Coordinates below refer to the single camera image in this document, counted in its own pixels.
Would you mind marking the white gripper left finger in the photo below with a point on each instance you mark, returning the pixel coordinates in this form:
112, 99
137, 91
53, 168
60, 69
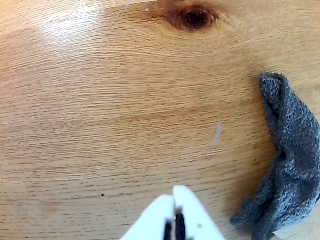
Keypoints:
152, 215

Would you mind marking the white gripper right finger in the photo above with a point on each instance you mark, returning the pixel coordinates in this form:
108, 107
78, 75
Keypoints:
193, 215

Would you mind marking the grey knitted cloth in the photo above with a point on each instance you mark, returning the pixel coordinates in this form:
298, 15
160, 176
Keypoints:
291, 150

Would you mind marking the curved white thread scrap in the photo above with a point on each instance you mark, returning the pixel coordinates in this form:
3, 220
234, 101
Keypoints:
217, 133

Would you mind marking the thin white thread scrap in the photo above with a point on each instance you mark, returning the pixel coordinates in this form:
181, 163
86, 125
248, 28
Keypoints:
127, 5

